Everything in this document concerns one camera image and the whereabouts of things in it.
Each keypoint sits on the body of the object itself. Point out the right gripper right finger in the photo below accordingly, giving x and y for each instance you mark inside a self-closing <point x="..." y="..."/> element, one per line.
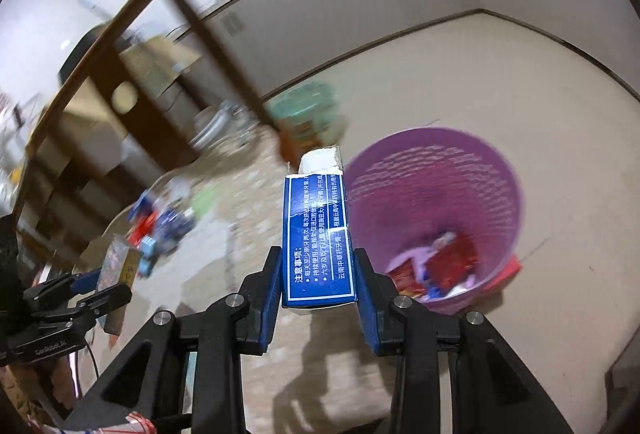
<point x="492" y="390"/>

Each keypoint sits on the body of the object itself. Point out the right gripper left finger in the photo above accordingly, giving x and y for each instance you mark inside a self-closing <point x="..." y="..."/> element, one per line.
<point x="184" y="373"/>

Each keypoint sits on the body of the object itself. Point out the long red carton box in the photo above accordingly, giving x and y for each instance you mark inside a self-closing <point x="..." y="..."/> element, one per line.
<point x="142" y="227"/>

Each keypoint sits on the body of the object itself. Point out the dark red snack bag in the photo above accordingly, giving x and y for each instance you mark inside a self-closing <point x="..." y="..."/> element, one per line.
<point x="453" y="259"/>

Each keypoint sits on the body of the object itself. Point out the blue Vinda tissue pack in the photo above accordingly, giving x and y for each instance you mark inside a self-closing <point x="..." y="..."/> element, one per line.
<point x="173" y="224"/>

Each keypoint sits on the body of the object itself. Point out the red cigarette pack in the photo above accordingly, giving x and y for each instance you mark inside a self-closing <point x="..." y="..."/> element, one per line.
<point x="405" y="281"/>

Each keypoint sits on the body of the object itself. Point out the white barcode toothpaste box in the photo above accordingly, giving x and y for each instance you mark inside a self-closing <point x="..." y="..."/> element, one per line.
<point x="317" y="266"/>

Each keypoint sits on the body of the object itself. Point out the light blue sponge pack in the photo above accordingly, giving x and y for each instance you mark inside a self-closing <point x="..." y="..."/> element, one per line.
<point x="149" y="256"/>

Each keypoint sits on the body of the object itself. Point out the grey kitchen cabinets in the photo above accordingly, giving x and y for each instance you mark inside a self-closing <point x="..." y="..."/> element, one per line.
<point x="280" y="42"/>

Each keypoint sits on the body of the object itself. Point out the red cardboard box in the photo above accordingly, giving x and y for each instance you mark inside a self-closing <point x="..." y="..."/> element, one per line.
<point x="509" y="272"/>

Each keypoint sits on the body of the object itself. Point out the quilted heart pattern table cover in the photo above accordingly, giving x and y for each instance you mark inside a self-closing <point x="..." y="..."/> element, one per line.
<point x="318" y="376"/>

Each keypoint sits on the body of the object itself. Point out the blue carton box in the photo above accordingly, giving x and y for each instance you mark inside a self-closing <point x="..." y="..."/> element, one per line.
<point x="143" y="207"/>

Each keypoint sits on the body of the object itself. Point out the wooden chair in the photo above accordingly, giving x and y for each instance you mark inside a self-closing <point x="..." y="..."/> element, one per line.
<point x="41" y="230"/>

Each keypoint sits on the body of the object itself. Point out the purple plastic waste basket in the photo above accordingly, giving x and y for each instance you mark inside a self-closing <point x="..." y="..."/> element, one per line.
<point x="411" y="187"/>

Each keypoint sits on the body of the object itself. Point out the green glass bowl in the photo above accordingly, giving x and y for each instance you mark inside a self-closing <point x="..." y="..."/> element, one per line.
<point x="311" y="113"/>

